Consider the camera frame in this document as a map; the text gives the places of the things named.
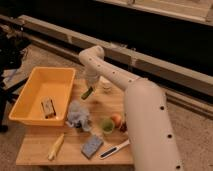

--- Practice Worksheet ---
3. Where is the crumpled grey cloth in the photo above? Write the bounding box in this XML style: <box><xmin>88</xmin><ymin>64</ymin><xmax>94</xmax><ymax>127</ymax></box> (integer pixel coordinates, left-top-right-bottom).
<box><xmin>66</xmin><ymin>100</ymin><xmax>91</xmax><ymax>132</ymax></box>

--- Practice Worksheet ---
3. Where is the blue grey sponge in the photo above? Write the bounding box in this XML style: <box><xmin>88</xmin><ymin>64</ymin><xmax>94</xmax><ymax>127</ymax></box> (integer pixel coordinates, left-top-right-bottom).
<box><xmin>81</xmin><ymin>135</ymin><xmax>104</xmax><ymax>159</ymax></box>

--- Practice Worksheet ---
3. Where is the orange fruit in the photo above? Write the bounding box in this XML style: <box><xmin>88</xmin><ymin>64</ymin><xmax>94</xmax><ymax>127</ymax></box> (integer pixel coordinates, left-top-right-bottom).
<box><xmin>111</xmin><ymin>114</ymin><xmax>122</xmax><ymax>128</ymax></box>

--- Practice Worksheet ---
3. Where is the white black handled brush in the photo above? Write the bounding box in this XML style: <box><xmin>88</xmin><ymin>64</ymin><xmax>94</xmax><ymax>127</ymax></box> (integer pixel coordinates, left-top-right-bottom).
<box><xmin>99</xmin><ymin>139</ymin><xmax>130</xmax><ymax>159</ymax></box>

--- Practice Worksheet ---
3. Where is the green cup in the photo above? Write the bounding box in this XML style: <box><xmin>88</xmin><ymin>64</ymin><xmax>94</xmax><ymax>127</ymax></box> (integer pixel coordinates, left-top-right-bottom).
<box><xmin>100</xmin><ymin>118</ymin><xmax>115</xmax><ymax>134</ymax></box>

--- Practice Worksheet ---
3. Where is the green pepper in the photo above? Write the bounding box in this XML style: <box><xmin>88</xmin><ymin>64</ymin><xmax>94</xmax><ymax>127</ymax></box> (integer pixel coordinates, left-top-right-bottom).
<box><xmin>81</xmin><ymin>87</ymin><xmax>94</xmax><ymax>100</ymax></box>

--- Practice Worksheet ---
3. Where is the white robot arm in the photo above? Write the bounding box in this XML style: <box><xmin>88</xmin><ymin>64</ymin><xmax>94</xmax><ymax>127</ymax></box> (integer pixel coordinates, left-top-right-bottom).
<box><xmin>79</xmin><ymin>46</ymin><xmax>184</xmax><ymax>171</ymax></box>

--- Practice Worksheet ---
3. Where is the dark red grape bunch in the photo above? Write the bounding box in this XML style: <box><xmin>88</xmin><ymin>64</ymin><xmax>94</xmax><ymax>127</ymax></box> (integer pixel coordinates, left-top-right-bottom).
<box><xmin>119</xmin><ymin>122</ymin><xmax>127</xmax><ymax>132</ymax></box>

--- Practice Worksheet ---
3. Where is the clear glass cup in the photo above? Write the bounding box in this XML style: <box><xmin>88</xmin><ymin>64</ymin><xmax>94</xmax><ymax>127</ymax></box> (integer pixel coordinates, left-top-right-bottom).
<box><xmin>100</xmin><ymin>77</ymin><xmax>112</xmax><ymax>93</ymax></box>

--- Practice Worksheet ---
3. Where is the yellow plastic bin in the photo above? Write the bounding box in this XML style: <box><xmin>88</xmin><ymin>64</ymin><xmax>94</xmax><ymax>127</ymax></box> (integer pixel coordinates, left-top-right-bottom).
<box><xmin>9</xmin><ymin>67</ymin><xmax>76</xmax><ymax>126</ymax></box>

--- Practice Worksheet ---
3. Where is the brown rectangular block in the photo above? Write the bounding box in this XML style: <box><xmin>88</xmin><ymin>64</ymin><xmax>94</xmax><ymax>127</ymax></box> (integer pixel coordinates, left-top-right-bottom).
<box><xmin>41</xmin><ymin>98</ymin><xmax>56</xmax><ymax>118</ymax></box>

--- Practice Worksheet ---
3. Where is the black tripod stand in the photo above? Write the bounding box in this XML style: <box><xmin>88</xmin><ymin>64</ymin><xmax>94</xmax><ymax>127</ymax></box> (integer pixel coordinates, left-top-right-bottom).
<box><xmin>0</xmin><ymin>27</ymin><xmax>31</xmax><ymax>133</ymax></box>

